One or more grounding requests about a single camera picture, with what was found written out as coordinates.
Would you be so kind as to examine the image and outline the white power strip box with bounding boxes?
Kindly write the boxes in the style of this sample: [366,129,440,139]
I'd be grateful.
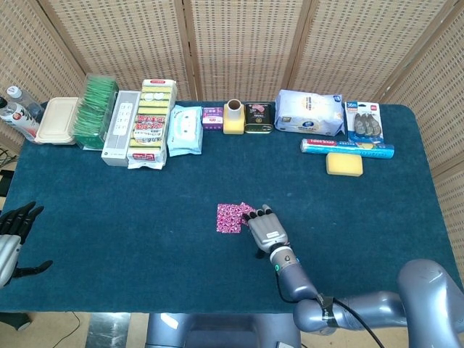
[101,90,141,167]

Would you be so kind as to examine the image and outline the pink patterned card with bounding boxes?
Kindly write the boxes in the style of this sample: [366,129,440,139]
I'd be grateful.
[216,203,243,233]
[239,201,257,228]

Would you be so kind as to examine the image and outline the yellow red snack package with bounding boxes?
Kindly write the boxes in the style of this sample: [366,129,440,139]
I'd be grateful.
[126,78,178,170]

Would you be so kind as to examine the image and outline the metal table leg plate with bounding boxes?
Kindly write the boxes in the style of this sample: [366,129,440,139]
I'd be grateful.
[88,312,132,348]

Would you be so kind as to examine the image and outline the clear box green tea bags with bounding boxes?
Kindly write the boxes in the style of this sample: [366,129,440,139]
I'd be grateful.
[72,74,120,151]

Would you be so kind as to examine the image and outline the black frame beside table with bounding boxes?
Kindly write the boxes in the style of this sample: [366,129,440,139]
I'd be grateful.
[0,168,14,199]

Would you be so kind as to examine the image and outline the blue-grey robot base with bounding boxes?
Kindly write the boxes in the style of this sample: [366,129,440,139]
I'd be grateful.
[144,312,302,348]

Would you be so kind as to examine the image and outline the light blue wet wipes pack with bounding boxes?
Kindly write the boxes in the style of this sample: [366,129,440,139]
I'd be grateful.
[167,104,204,157]

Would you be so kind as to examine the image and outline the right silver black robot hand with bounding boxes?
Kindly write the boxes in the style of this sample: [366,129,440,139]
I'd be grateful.
[241,204,291,260]

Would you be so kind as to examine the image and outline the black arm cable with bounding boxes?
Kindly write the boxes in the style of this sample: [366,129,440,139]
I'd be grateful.
[275,270,386,348]

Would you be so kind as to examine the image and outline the beige lunch box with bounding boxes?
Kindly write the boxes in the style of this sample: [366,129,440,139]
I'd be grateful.
[34,96,81,146]

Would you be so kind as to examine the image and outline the black caster foot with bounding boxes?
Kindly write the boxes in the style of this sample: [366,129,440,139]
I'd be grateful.
[0,312,33,331]

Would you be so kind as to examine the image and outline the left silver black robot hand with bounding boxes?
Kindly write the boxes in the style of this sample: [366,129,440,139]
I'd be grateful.
[0,201,54,289]

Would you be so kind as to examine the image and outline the loose yellow sponge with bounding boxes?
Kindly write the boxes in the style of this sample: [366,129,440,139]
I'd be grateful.
[326,152,364,178]

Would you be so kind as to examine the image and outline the white tissue pack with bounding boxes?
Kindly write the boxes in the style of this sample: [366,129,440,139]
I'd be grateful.
[273,88,344,137]

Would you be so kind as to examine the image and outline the blue food wrap roll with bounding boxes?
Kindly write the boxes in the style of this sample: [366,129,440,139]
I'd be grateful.
[299,138,396,160]

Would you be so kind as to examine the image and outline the white bottle red label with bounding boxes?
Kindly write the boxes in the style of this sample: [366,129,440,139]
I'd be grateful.
[0,96,41,142]

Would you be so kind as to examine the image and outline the dark teal table cloth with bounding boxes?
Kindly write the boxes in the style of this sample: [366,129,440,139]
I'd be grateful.
[0,101,458,315]

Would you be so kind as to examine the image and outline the clear water bottle white cap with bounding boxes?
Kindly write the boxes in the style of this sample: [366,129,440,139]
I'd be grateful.
[7,86,45,120]

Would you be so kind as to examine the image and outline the black gold luncheon meat can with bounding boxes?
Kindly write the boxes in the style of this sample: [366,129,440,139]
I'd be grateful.
[244,102,274,134]

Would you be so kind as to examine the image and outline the small purple box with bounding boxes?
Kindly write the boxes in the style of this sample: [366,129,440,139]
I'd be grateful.
[202,106,225,131]

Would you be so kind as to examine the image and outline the woven bamboo folding screen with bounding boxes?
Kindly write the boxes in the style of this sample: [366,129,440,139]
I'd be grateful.
[0,0,464,348]

